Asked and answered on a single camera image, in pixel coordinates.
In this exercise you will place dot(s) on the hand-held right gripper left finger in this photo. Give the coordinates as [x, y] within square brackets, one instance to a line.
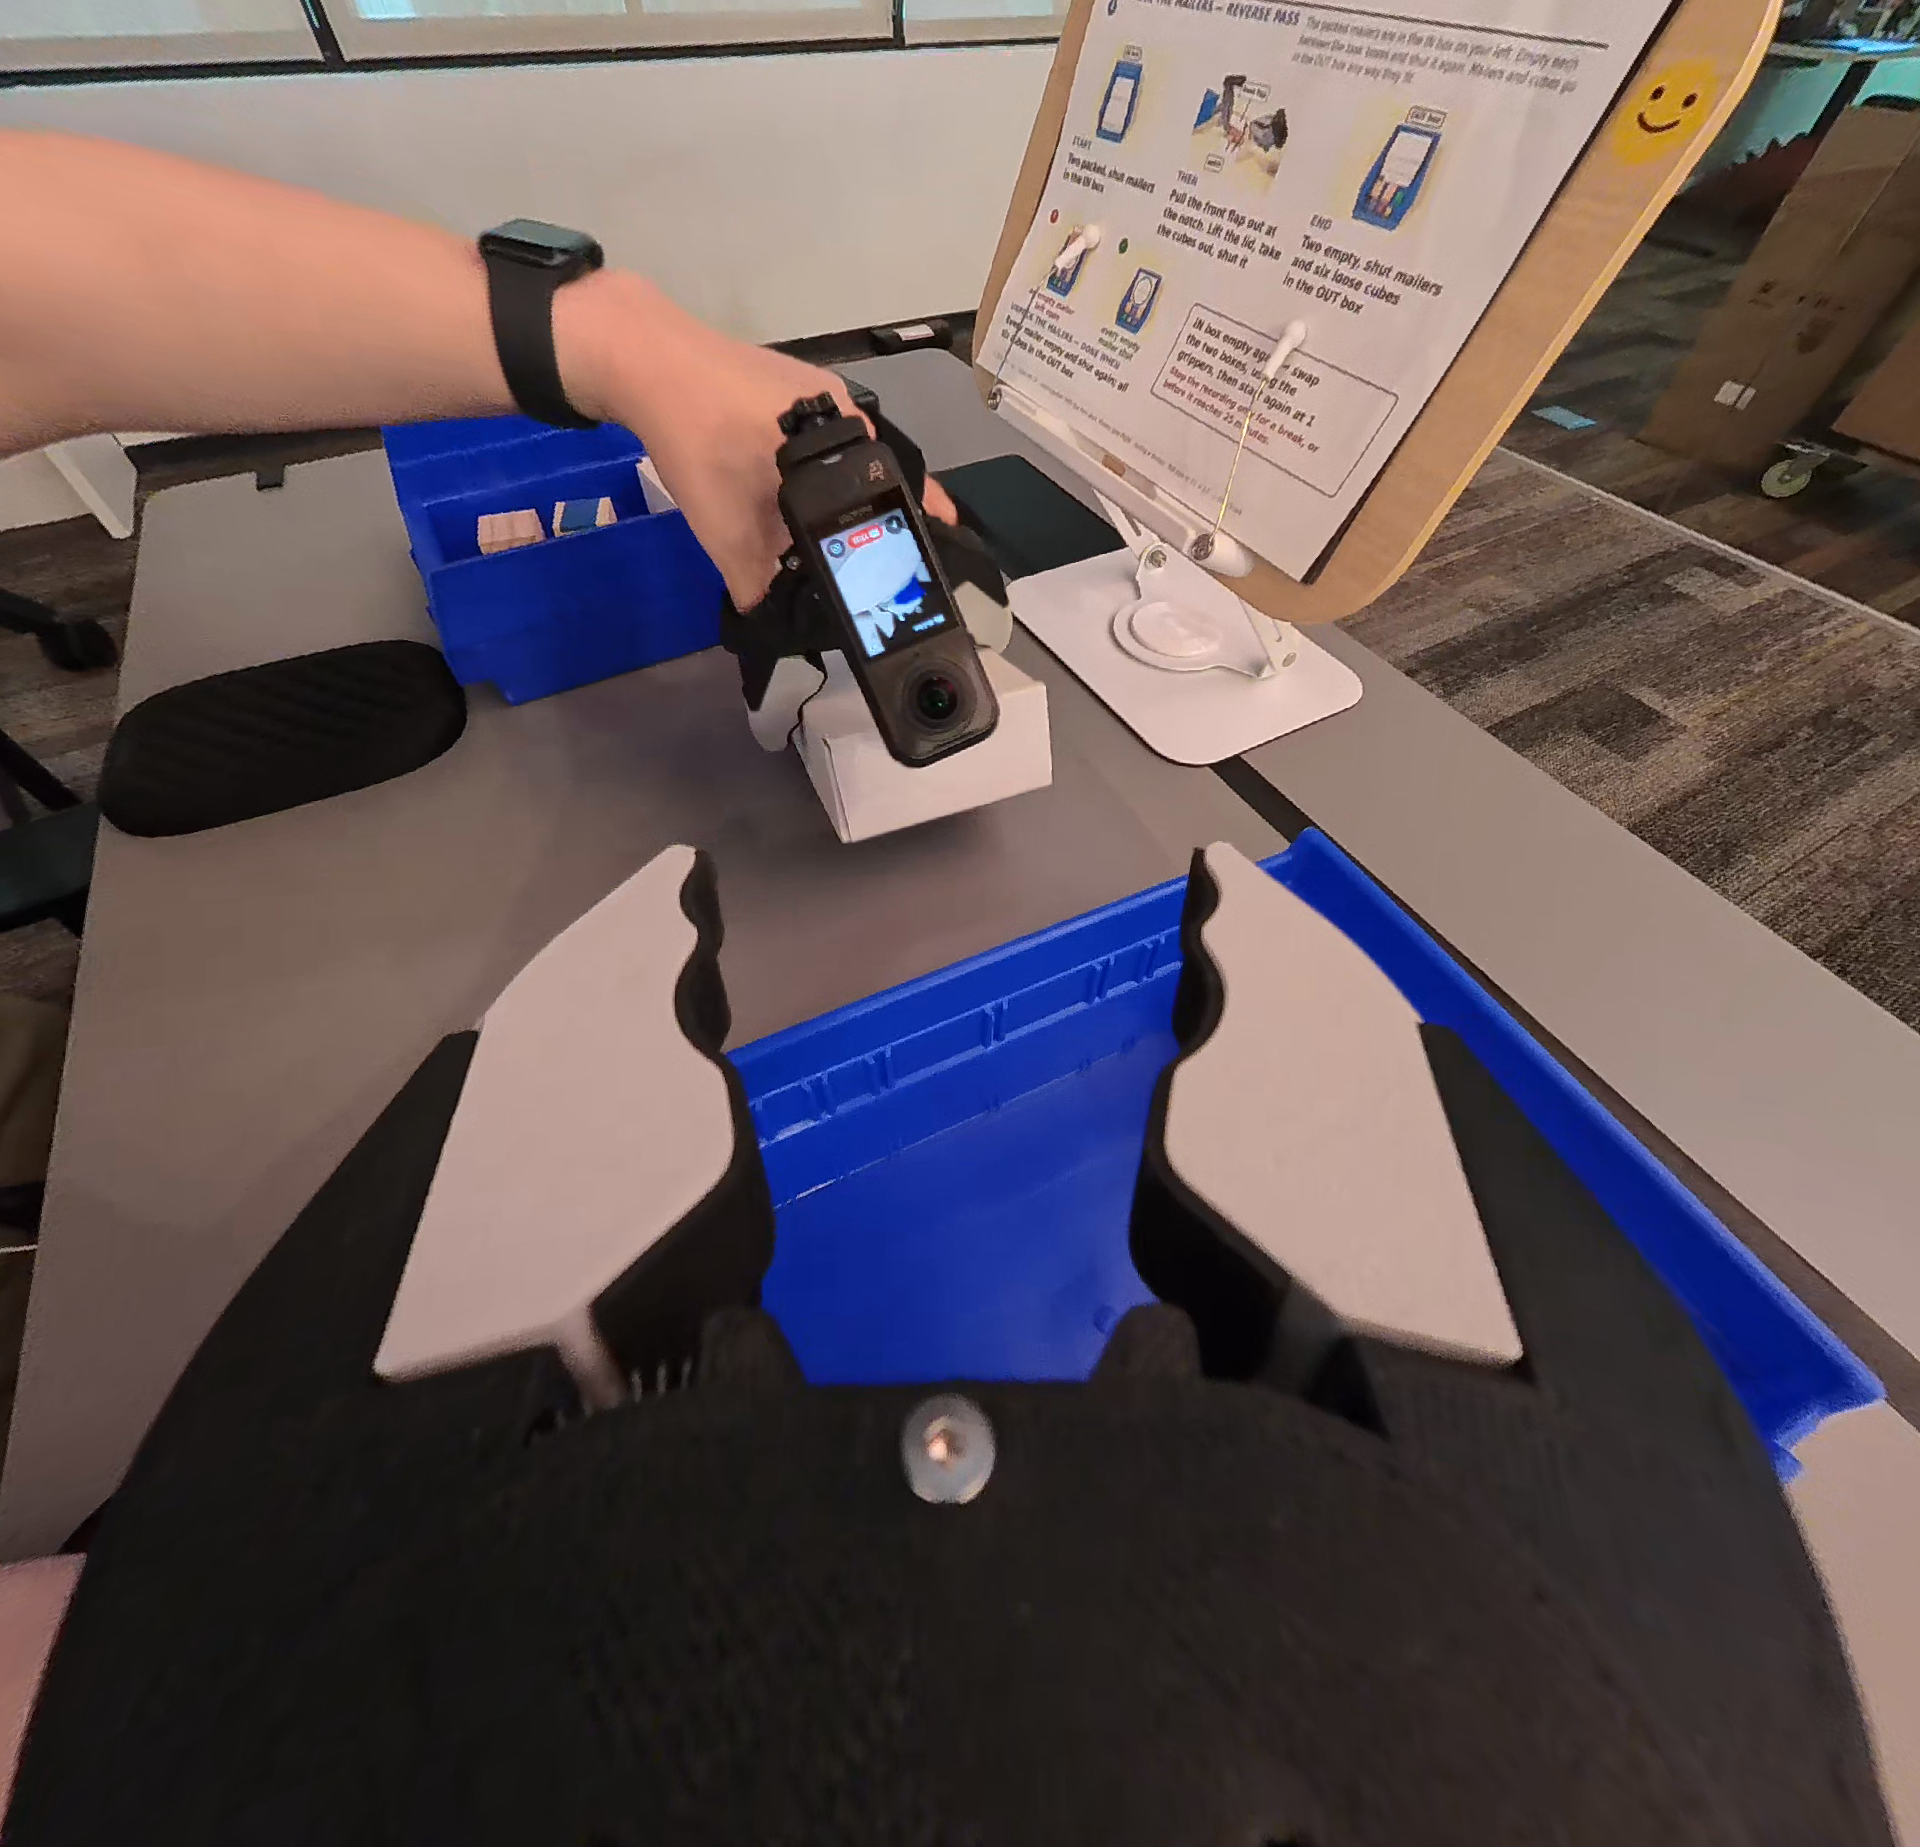
[572, 1127]

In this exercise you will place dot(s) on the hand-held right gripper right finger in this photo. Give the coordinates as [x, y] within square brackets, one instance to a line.
[1317, 1156]

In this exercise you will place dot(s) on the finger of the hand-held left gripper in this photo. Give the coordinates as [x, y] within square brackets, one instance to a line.
[783, 708]
[995, 630]

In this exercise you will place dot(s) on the white cardboard mailer box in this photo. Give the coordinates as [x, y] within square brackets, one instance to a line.
[965, 803]

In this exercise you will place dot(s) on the blue plastic bin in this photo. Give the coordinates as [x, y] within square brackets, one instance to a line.
[965, 1213]
[572, 620]

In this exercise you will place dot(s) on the person's left forearm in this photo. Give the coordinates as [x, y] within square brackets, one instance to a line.
[225, 289]

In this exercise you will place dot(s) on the person's left hand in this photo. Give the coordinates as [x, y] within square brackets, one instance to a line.
[702, 424]

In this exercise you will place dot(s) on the black flat pad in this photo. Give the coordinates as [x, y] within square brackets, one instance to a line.
[1035, 524]

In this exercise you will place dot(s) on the large wooden cube blue face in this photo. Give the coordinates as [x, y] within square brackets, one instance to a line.
[589, 513]

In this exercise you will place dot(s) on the plain large wooden cube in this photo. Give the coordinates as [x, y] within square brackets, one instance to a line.
[510, 532]

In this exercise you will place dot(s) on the black wristwatch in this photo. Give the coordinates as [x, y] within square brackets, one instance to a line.
[542, 318]

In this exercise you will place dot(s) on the black wrist rest pad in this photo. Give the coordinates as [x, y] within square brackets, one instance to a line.
[289, 739]

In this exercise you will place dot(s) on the black office chair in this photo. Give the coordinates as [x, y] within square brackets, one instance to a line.
[45, 866]

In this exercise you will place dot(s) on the white desk leg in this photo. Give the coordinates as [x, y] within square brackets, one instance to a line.
[96, 488]

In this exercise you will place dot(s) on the yellow smiley sticker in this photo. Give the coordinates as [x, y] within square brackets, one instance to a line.
[1670, 110]

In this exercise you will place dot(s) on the large cardboard carton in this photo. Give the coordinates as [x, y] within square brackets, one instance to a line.
[1802, 302]

